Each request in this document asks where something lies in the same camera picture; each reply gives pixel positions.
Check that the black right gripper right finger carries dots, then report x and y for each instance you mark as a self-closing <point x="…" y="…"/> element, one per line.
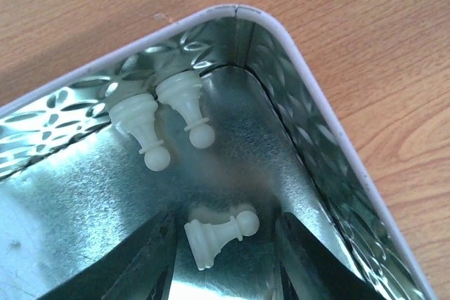
<point x="308" y="270"/>

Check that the silver embossed tin tray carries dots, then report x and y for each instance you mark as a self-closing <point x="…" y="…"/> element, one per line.
<point x="73" y="186"/>

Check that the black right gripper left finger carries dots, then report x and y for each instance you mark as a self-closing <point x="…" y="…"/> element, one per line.
<point x="140" y="267"/>

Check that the white chess pawn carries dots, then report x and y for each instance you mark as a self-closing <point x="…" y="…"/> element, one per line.
<point x="136" y="116"/>
<point x="206" y="240"/>
<point x="182" y="93"/>

